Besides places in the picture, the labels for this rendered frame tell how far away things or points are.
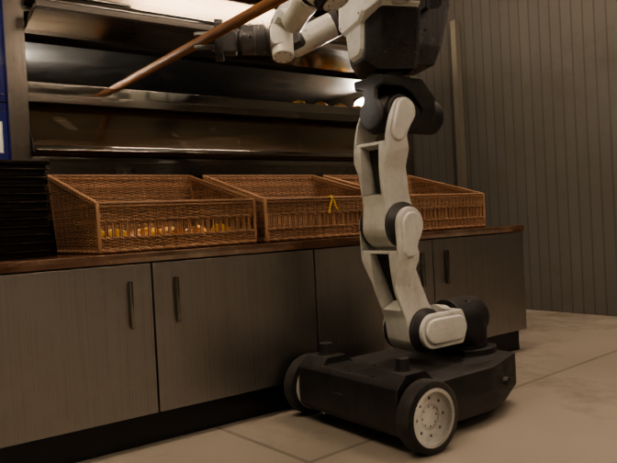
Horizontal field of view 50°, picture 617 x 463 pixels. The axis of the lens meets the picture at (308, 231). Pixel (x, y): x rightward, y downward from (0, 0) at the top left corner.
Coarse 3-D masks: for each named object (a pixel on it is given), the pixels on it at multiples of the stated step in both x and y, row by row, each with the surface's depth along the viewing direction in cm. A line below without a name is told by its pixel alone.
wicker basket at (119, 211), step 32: (64, 192) 213; (96, 192) 235; (128, 192) 242; (160, 192) 250; (192, 192) 257; (224, 192) 237; (64, 224) 214; (96, 224) 190; (128, 224) 239; (160, 224) 246; (192, 224) 254; (224, 224) 216
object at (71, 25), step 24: (24, 24) 228; (48, 24) 227; (72, 24) 230; (96, 24) 233; (120, 24) 236; (144, 24) 239; (168, 24) 242; (192, 24) 248; (168, 48) 261; (336, 48) 289
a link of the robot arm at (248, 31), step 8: (216, 24) 191; (248, 24) 192; (232, 32) 192; (240, 32) 192; (248, 32) 191; (216, 40) 191; (224, 40) 192; (232, 40) 192; (240, 40) 192; (248, 40) 191; (216, 48) 191; (224, 48) 192; (232, 48) 192; (240, 48) 194; (248, 48) 192; (216, 56) 192
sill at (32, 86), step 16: (96, 96) 241; (112, 96) 244; (128, 96) 248; (144, 96) 252; (160, 96) 255; (176, 96) 260; (192, 96) 264; (208, 96) 268; (320, 112) 302; (336, 112) 308; (352, 112) 313
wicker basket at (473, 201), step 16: (336, 176) 302; (352, 176) 308; (416, 176) 326; (416, 192) 326; (432, 192) 317; (448, 192) 309; (464, 192) 302; (480, 192) 294; (416, 208) 269; (432, 208) 274; (448, 208) 280; (464, 208) 286; (480, 208) 292; (432, 224) 274; (448, 224) 280; (464, 224) 285; (480, 224) 292
